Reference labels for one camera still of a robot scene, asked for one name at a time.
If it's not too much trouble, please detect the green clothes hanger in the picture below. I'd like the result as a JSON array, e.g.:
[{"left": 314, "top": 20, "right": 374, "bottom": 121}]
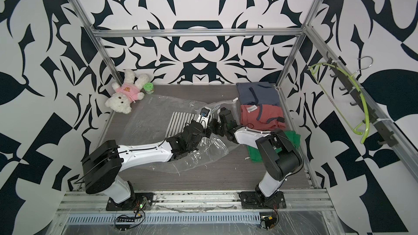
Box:
[{"left": 308, "top": 62, "right": 371, "bottom": 144}]

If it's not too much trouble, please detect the white slotted cable duct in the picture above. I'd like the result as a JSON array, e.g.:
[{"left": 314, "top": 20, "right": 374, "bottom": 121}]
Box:
[{"left": 66, "top": 212, "right": 261, "bottom": 225}]

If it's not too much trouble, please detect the metal wire hanger hook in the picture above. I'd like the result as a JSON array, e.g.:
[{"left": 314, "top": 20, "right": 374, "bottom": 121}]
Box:
[{"left": 349, "top": 55, "right": 374, "bottom": 77}]

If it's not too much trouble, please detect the red tank top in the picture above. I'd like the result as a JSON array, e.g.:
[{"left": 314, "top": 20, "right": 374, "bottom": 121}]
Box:
[{"left": 240, "top": 104, "right": 286, "bottom": 131}]

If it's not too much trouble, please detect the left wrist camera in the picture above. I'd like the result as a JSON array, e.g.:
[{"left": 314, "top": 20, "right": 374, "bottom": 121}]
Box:
[{"left": 196, "top": 107, "right": 212, "bottom": 128}]

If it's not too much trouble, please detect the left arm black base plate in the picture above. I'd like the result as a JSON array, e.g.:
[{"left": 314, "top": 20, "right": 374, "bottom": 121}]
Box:
[{"left": 106, "top": 193, "right": 154, "bottom": 212}]

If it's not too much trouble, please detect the white teddy bear pink shirt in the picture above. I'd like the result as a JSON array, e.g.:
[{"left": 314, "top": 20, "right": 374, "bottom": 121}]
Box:
[{"left": 104, "top": 69, "right": 150, "bottom": 114}]

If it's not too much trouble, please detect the clear plastic vacuum bag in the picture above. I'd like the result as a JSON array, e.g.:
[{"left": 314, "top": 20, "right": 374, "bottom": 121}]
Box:
[{"left": 114, "top": 94, "right": 239, "bottom": 174}]

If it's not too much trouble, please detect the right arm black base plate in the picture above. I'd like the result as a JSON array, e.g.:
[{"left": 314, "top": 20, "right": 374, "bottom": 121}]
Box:
[{"left": 238, "top": 190, "right": 287, "bottom": 210}]

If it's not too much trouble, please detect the aluminium cage frame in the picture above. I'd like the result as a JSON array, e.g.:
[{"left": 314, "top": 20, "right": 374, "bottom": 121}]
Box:
[{"left": 69, "top": 0, "right": 418, "bottom": 178}]

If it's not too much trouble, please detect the green garment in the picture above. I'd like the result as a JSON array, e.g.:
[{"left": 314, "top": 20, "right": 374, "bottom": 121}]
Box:
[{"left": 247, "top": 131, "right": 300, "bottom": 163}]

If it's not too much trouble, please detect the black wall hook rack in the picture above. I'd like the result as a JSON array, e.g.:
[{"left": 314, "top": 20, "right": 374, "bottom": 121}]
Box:
[{"left": 327, "top": 55, "right": 398, "bottom": 147}]

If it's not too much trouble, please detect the striped white black garment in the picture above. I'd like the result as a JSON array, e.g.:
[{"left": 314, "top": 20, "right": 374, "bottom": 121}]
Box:
[{"left": 165, "top": 112, "right": 197, "bottom": 138}]

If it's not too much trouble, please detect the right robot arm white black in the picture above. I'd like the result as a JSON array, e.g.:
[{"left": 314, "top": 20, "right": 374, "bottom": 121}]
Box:
[{"left": 204, "top": 108, "right": 304, "bottom": 208}]

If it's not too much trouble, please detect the blue tank top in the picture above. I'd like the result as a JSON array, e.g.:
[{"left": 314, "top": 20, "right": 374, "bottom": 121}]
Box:
[{"left": 236, "top": 82, "right": 280, "bottom": 106}]

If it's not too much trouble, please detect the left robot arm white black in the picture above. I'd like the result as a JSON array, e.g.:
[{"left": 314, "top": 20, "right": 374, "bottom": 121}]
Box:
[{"left": 77, "top": 120, "right": 207, "bottom": 204}]

